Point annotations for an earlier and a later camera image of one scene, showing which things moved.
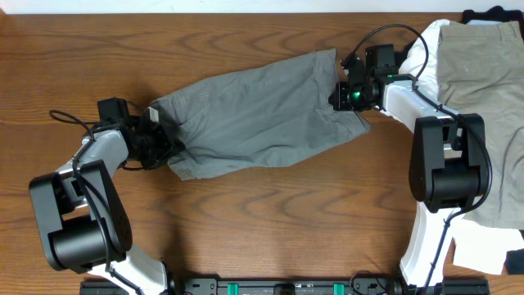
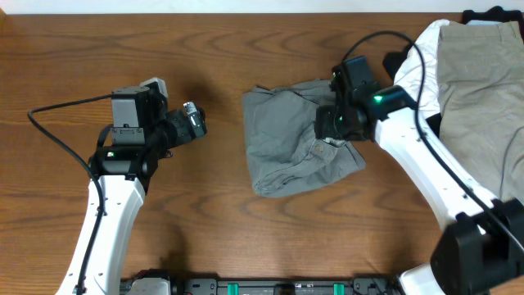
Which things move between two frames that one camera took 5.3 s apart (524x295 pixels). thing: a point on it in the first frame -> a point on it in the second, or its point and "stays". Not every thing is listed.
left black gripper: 169,147 -> 184,133
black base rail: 294,287 stays
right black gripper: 340,102 -> 323,126
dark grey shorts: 278,111 -> 285,154
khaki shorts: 481,70 stays
